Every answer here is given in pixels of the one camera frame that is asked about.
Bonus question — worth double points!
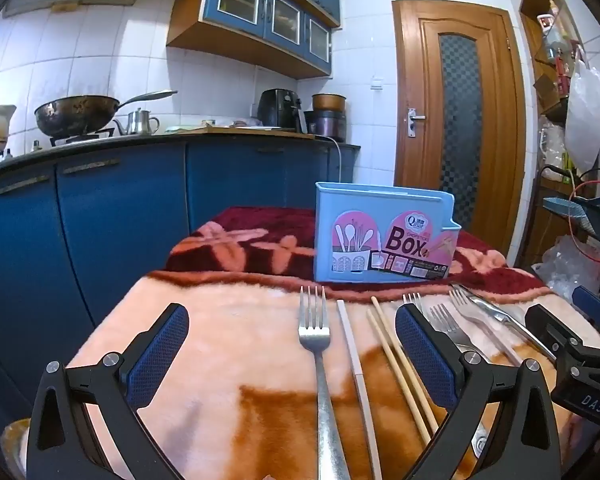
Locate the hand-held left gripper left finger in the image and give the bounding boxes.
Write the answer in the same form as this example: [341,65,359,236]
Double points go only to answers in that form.
[26,302,191,480]

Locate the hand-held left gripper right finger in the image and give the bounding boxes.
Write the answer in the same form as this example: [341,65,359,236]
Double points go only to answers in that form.
[395,304,563,480]

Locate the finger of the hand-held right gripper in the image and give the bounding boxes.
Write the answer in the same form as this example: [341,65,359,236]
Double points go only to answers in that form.
[524,304,583,361]
[572,285,600,331]

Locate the wooden chopstick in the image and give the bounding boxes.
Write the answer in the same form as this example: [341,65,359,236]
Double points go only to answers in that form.
[371,296,438,436]
[366,308,431,446]

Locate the steel fork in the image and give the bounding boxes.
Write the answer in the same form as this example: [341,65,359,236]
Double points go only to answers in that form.
[449,287,526,367]
[428,304,491,363]
[402,292,426,317]
[298,285,351,480]

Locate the white chopstick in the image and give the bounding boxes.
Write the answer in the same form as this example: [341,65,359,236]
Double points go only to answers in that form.
[336,300,383,480]

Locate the light blue utensil box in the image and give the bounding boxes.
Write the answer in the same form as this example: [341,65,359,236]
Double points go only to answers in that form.
[314,181,463,285]

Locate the clear plastic bag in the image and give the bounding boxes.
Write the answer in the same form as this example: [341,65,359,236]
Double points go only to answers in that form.
[532,235,600,306]

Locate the pink and maroon floral blanket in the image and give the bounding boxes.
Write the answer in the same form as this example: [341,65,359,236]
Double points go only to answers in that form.
[67,206,600,480]

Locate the blue patterned cloth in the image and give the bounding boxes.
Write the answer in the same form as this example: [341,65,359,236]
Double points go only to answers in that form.
[542,197,591,233]

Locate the blue base cabinets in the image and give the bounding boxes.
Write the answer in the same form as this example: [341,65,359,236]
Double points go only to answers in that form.
[0,137,361,411]

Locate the white plastic bag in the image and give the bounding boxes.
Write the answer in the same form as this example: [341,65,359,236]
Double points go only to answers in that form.
[565,57,600,173]

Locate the gas stove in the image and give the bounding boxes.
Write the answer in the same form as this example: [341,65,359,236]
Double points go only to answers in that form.
[47,127,116,148]

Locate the steel kettle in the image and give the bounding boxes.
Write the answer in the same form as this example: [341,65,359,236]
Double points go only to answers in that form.
[112,108,160,137]

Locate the rice cooker pot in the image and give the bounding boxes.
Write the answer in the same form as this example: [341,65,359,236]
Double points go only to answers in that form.
[304,109,347,141]

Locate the black wok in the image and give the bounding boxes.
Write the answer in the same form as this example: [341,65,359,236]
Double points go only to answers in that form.
[34,90,178,139]

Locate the wooden door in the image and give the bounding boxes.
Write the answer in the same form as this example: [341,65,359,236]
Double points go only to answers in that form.
[391,0,526,261]

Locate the copper pot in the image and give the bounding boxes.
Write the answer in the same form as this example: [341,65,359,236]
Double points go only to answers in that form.
[311,93,347,111]

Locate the black air fryer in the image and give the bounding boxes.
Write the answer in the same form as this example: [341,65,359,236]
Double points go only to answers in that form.
[257,88,301,131]

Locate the red wire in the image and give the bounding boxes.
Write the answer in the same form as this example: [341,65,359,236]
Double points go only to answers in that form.
[567,175,600,261]

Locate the white power cable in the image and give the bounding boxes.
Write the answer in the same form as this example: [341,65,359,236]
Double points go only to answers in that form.
[325,135,342,183]

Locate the steel door handle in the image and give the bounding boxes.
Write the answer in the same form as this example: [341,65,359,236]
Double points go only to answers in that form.
[406,108,426,138]

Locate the wooden wall shelf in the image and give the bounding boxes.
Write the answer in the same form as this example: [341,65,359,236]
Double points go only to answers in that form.
[520,0,596,121]

